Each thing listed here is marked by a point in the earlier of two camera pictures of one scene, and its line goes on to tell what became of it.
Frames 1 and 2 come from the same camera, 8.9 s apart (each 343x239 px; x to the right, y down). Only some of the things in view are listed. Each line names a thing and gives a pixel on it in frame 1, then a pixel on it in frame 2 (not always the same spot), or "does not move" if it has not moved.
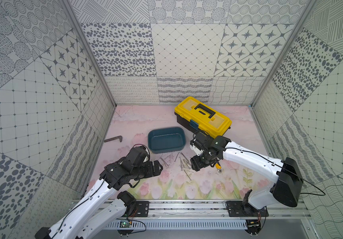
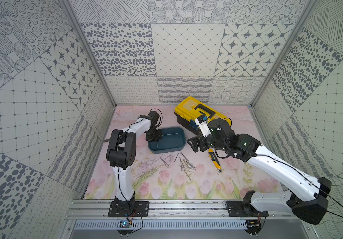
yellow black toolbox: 197,116 does not move
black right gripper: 196,163 → 201,139
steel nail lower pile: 187,175 does not move
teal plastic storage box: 165,140 does not move
